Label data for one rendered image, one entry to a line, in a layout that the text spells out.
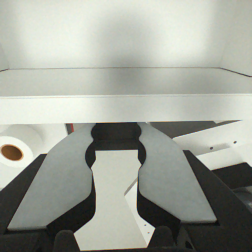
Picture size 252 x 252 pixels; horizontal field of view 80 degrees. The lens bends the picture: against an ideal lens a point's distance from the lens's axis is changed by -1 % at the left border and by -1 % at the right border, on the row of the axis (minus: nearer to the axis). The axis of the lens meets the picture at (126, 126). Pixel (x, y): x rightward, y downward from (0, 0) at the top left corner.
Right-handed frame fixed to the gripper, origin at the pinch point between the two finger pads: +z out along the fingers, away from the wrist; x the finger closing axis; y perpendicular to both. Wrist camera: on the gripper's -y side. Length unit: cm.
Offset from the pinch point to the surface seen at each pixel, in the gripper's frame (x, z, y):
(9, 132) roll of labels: -18.3, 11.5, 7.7
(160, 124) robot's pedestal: 14.9, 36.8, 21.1
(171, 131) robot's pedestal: 17.0, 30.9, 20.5
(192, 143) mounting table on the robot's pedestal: 15.2, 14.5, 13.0
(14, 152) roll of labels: -19.5, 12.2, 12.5
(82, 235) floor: -52, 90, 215
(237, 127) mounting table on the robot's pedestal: 23.7, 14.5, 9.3
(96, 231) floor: -32, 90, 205
